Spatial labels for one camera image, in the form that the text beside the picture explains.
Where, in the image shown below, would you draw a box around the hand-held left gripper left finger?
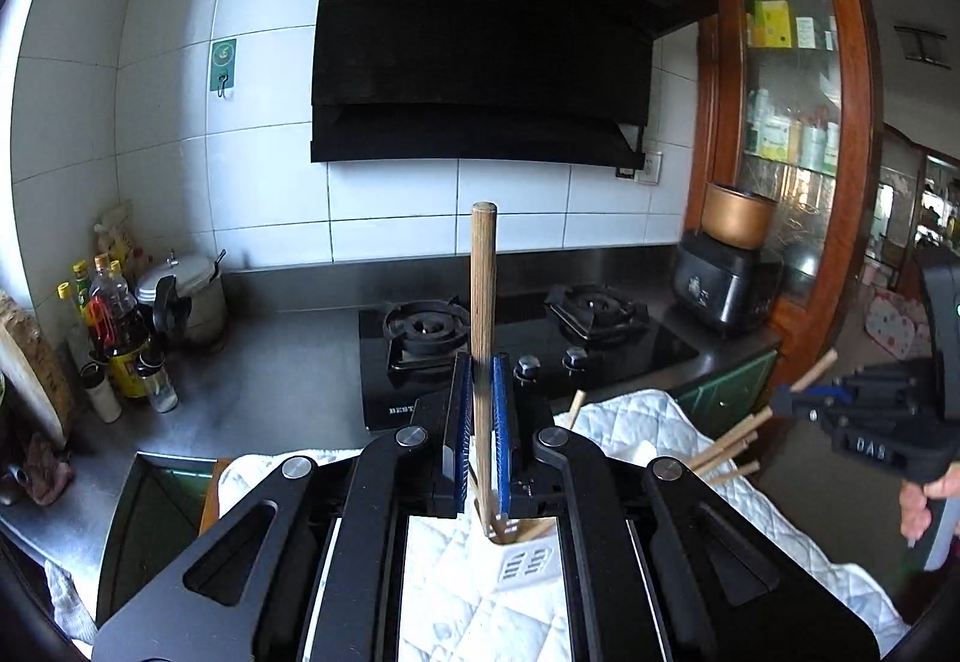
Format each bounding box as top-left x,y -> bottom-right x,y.
91,353 -> 477,662

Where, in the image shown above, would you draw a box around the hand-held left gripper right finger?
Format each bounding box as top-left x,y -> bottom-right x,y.
492,353 -> 880,662

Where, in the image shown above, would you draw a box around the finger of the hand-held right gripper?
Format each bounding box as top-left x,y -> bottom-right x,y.
825,362 -> 938,400
775,383 -> 938,424

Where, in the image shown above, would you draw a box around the white utensil holder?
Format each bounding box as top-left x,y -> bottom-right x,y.
469,429 -> 560,589

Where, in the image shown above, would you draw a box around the person's right hand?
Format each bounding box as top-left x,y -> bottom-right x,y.
900,474 -> 959,543

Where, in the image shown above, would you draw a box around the pink printed bag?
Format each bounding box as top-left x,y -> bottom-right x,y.
862,287 -> 935,359

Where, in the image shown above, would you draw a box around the green lower cabinet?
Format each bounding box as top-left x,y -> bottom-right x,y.
675,351 -> 781,438

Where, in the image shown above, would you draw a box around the black burner grate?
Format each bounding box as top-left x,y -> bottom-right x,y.
381,298 -> 470,374
544,283 -> 650,348

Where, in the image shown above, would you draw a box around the black rice cooker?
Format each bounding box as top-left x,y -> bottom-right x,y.
670,230 -> 781,342

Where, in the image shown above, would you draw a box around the white quilted mat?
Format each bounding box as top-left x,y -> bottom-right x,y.
217,388 -> 908,662

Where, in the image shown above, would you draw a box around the black glass gas stove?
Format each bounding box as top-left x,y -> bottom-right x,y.
358,283 -> 700,430

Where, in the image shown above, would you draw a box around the copper inner pot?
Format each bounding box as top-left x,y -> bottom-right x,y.
701,180 -> 779,250

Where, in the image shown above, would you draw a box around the wooden glass-door cabinet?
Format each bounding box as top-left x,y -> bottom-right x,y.
686,0 -> 886,393

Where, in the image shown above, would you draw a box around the white green label box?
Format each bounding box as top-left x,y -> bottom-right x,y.
754,114 -> 792,160

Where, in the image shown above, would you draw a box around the steel pressure cooker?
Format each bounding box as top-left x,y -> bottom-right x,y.
136,249 -> 228,354

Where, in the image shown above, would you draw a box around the glass shaker bottle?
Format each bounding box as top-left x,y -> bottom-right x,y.
137,351 -> 179,414

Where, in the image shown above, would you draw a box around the yellow green box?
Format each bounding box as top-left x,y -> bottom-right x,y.
752,0 -> 794,48

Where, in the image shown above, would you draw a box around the small white bottle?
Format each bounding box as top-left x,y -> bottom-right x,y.
81,362 -> 122,424

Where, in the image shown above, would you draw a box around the plastic food bag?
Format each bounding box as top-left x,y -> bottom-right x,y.
94,200 -> 140,265

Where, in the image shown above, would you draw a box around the black range hood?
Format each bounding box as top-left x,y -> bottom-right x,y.
309,0 -> 717,166

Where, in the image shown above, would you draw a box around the brown rag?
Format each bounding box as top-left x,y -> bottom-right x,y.
15,433 -> 76,505

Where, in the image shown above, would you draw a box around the white cloth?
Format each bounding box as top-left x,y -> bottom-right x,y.
45,557 -> 98,640

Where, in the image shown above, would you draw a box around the round wooden cutting board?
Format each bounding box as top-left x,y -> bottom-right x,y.
0,290 -> 76,445

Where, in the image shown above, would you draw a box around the dark wall rack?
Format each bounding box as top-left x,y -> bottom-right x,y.
904,24 -> 947,63

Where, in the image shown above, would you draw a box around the wall hook plate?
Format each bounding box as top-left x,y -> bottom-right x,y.
210,38 -> 239,100

